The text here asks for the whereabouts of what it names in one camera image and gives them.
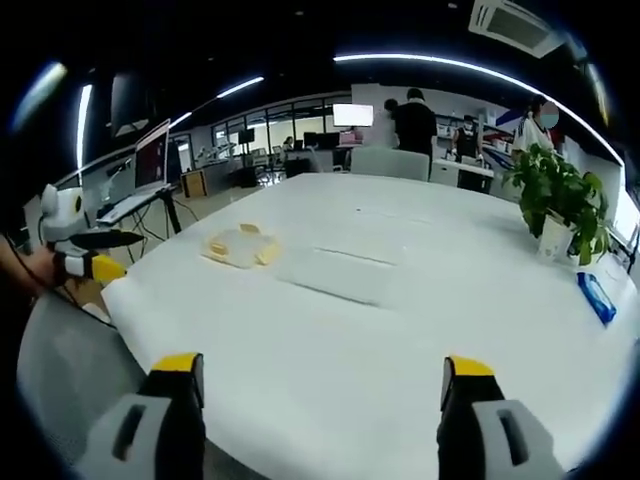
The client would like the green potted plant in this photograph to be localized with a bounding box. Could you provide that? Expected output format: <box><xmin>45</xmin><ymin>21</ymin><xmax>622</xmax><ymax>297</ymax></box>
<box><xmin>501</xmin><ymin>143</ymin><xmax>615</xmax><ymax>267</ymax></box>

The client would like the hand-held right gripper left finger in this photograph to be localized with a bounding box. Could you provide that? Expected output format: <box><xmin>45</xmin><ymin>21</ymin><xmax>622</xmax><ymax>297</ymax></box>
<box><xmin>74</xmin><ymin>352</ymin><xmax>207</xmax><ymax>480</ymax></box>

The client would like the white desk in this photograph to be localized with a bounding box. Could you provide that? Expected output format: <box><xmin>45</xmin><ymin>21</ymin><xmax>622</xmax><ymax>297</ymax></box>
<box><xmin>429</xmin><ymin>155</ymin><xmax>495</xmax><ymax>195</ymax></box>

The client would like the black tripod stand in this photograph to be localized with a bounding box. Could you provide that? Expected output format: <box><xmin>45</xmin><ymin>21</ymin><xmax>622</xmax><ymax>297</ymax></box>
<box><xmin>122</xmin><ymin>188</ymin><xmax>185</xmax><ymax>264</ymax></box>

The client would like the ceiling air conditioner vent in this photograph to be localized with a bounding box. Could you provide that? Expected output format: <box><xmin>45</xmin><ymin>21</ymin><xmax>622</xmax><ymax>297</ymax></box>
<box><xmin>468</xmin><ymin>0</ymin><xmax>567</xmax><ymax>57</ymax></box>

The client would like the blue tissue packet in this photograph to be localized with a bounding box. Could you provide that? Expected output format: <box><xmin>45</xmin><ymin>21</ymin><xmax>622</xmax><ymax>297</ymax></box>
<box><xmin>575</xmin><ymin>270</ymin><xmax>618</xmax><ymax>327</ymax></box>

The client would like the brown wooden cabinet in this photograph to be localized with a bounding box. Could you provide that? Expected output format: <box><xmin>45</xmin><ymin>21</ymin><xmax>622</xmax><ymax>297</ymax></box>
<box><xmin>179</xmin><ymin>168</ymin><xmax>207</xmax><ymax>200</ymax></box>

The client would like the black hanging monitor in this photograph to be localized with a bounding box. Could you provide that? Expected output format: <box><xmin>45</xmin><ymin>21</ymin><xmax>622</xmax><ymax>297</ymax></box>
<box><xmin>109</xmin><ymin>72</ymin><xmax>152</xmax><ymax>138</ymax></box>

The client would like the bright white screen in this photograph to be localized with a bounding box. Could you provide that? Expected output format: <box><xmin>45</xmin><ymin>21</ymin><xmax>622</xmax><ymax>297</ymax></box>
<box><xmin>331</xmin><ymin>103</ymin><xmax>375</xmax><ymax>129</ymax></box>

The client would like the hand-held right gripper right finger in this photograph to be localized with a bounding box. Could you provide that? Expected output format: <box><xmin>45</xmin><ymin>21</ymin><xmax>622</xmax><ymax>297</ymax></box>
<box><xmin>436</xmin><ymin>354</ymin><xmax>567</xmax><ymax>480</ymax></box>

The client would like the white chair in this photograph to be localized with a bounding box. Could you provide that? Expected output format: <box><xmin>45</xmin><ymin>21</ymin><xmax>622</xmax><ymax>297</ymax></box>
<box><xmin>349</xmin><ymin>148</ymin><xmax>432</xmax><ymax>182</ymax></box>

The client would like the grey chair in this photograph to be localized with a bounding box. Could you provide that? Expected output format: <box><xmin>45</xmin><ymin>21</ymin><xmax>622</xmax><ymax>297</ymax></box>
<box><xmin>16</xmin><ymin>288</ymin><xmax>154</xmax><ymax>454</ymax></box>

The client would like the open silver laptop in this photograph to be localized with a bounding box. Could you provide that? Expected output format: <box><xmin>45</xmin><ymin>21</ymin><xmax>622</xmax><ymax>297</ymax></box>
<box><xmin>94</xmin><ymin>118</ymin><xmax>175</xmax><ymax>225</ymax></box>

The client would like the white table cable cover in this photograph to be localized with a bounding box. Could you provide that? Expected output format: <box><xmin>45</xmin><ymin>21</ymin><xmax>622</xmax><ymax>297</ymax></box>
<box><xmin>276</xmin><ymin>245</ymin><xmax>407</xmax><ymax>310</ymax></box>

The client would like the yellow plastic buckle part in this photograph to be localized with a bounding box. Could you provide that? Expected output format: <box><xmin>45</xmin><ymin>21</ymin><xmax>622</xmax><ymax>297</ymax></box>
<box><xmin>252</xmin><ymin>243</ymin><xmax>282</xmax><ymax>267</ymax></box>
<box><xmin>204</xmin><ymin>237</ymin><xmax>232</xmax><ymax>260</ymax></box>

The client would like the long curved ceiling light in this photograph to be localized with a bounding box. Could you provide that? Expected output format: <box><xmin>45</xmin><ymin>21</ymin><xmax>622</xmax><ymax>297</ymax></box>
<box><xmin>332</xmin><ymin>52</ymin><xmax>627</xmax><ymax>169</ymax></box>

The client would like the short ceiling light strip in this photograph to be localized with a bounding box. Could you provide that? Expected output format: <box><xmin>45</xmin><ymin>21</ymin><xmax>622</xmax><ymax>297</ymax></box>
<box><xmin>75</xmin><ymin>83</ymin><xmax>95</xmax><ymax>174</ymax></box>
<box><xmin>216</xmin><ymin>75</ymin><xmax>266</xmax><ymax>100</ymax></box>

